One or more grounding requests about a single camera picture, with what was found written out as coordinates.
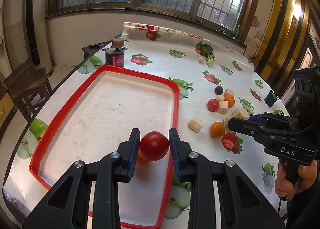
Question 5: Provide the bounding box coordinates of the tall cork cylinder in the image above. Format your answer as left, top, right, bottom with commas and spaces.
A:
223, 106, 249, 130

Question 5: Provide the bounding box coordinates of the large orange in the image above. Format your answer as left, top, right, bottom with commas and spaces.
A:
209, 122, 225, 138

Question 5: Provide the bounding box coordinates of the red tomato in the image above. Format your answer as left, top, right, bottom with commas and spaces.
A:
139, 131, 169, 162
207, 99, 220, 112

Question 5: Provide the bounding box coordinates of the person's right hand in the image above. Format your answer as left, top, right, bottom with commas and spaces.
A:
275, 160, 318, 198

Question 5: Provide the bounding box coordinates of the small black cup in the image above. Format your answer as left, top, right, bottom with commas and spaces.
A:
264, 90, 278, 107

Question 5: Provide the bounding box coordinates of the small back orange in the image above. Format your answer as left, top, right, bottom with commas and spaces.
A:
224, 94, 235, 108

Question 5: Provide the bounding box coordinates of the square cork block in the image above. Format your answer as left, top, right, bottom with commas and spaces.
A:
217, 100, 228, 115

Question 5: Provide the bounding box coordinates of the small cork piece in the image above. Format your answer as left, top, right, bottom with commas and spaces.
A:
217, 94, 225, 102

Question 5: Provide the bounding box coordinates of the dark purple grape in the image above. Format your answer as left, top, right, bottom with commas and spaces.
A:
214, 86, 223, 95

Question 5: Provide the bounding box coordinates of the lying cork cylinder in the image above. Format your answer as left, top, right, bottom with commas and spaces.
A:
188, 118, 204, 133

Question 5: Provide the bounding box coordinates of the orange in tray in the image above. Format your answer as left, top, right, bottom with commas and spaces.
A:
136, 152, 149, 165

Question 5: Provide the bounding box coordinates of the green leafy vegetable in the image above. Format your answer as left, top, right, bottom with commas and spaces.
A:
195, 42, 215, 67

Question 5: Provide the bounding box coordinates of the green bottle on sill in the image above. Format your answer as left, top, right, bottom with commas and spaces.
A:
233, 25, 240, 40

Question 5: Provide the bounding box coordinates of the red rimmed white tray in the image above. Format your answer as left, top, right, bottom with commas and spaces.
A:
29, 66, 179, 228

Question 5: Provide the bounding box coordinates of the wooden stool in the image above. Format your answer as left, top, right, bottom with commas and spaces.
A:
4, 63, 52, 123

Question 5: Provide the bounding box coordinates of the black red motor cylinder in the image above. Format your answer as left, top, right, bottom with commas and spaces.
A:
102, 37, 127, 68

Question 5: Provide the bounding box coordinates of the white standing air conditioner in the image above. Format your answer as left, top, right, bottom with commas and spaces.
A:
22, 0, 53, 74

